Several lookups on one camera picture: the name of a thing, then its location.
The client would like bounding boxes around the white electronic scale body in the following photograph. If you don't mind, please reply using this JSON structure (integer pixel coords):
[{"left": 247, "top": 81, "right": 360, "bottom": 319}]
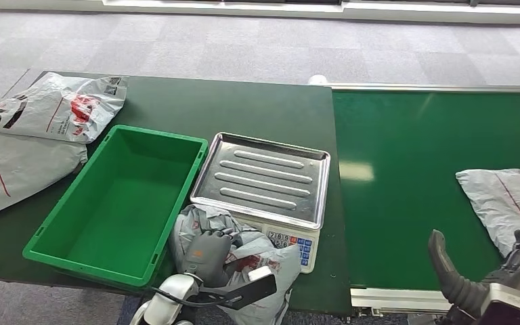
[{"left": 230, "top": 212, "right": 321, "bottom": 274}]

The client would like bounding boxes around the aluminium conveyor frame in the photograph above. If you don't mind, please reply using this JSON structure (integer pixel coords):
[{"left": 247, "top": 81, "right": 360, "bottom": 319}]
[{"left": 327, "top": 83, "right": 520, "bottom": 318}]

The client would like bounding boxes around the green conveyor belt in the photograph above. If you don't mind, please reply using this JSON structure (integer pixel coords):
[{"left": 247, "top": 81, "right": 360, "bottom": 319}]
[{"left": 332, "top": 89, "right": 520, "bottom": 292}]

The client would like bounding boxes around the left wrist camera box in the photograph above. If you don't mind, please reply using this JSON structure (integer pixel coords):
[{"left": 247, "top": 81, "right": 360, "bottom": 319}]
[{"left": 205, "top": 266, "right": 278, "bottom": 311}]

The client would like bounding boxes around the green plastic basket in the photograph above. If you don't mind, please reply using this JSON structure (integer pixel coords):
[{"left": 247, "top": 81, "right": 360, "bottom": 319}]
[{"left": 22, "top": 125, "right": 209, "bottom": 288}]

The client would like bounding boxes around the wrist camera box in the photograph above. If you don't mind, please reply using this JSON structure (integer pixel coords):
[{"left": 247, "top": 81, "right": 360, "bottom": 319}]
[
  {"left": 205, "top": 266, "right": 278, "bottom": 311},
  {"left": 479, "top": 282, "right": 520, "bottom": 325}
]

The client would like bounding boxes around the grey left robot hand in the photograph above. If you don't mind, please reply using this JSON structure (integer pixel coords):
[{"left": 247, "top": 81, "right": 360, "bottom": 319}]
[{"left": 182, "top": 229, "right": 235, "bottom": 289}]

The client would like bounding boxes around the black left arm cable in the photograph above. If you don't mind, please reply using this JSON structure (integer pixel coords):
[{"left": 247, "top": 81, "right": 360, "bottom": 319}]
[{"left": 151, "top": 286, "right": 228, "bottom": 311}]

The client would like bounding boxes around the grey package with black letters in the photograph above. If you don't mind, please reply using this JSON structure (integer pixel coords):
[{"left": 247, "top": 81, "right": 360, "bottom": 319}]
[{"left": 0, "top": 72, "right": 129, "bottom": 144}]

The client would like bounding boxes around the grey red-print package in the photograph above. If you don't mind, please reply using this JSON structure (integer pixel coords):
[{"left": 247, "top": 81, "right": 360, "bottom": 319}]
[{"left": 168, "top": 204, "right": 302, "bottom": 325}]

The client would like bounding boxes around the steel scale pan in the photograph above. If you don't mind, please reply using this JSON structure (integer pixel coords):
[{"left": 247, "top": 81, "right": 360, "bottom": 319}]
[{"left": 190, "top": 131, "right": 332, "bottom": 231}]

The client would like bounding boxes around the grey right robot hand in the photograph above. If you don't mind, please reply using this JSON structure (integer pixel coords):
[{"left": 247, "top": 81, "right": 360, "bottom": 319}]
[{"left": 427, "top": 210, "right": 520, "bottom": 316}]

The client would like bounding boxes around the large grey red-line package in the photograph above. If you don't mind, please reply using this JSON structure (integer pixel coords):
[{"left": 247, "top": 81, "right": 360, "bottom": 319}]
[{"left": 0, "top": 130, "right": 89, "bottom": 225}]

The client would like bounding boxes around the dark green table board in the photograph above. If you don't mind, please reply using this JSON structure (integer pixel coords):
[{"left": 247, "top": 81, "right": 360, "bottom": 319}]
[{"left": 0, "top": 70, "right": 353, "bottom": 316}]

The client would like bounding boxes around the white wall skirting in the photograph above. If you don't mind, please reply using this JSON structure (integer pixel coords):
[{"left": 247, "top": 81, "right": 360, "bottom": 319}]
[{"left": 102, "top": 0, "right": 520, "bottom": 26}]

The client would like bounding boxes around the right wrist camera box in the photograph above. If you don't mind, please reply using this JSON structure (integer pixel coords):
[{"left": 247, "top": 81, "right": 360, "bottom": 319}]
[{"left": 479, "top": 282, "right": 520, "bottom": 325}]

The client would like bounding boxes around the grey package with red line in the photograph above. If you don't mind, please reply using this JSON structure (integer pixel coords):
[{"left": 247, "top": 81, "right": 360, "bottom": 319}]
[{"left": 455, "top": 168, "right": 520, "bottom": 295}]

